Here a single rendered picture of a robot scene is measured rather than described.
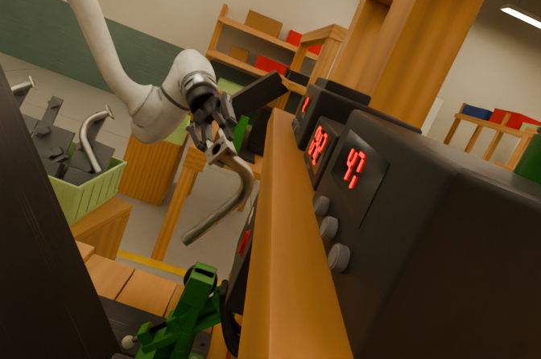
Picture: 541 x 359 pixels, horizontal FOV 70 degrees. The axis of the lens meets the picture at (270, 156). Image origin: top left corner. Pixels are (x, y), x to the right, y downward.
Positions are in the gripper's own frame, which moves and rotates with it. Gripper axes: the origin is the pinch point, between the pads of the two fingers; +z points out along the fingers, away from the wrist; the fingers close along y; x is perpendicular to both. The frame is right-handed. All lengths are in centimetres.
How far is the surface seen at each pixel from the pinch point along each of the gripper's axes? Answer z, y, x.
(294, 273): 54, 18, -31
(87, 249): -23, -61, 11
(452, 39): 20.5, 41.8, -1.8
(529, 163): 50, 31, -20
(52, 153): -83, -77, 5
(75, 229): -49, -79, 18
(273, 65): -521, -23, 324
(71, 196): -53, -69, 10
